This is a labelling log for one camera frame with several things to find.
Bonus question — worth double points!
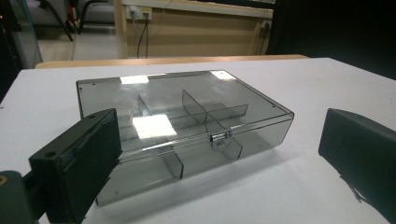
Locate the black curtain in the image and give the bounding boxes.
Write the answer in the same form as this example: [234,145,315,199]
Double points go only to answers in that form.
[266,0,396,80]

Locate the black metal stand legs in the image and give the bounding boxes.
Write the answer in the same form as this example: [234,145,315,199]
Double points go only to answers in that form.
[36,0,113,42]

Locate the black hanging cable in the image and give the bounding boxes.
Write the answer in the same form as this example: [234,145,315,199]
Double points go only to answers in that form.
[136,18,150,59]

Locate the white board sheet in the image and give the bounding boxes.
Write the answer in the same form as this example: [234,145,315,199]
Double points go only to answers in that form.
[0,57,396,224]

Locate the wooden table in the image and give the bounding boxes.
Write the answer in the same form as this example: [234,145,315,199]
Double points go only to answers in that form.
[35,54,310,70]

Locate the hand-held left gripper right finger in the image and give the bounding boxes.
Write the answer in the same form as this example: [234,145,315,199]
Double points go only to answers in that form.
[318,107,396,224]

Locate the dark glass cabinet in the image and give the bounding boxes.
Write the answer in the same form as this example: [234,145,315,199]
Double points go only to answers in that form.
[0,0,44,70]

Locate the clear grey divided plastic box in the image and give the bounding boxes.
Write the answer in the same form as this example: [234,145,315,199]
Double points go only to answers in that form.
[76,69,295,207]

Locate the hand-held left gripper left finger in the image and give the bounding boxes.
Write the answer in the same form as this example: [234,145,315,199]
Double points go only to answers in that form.
[28,107,123,224]

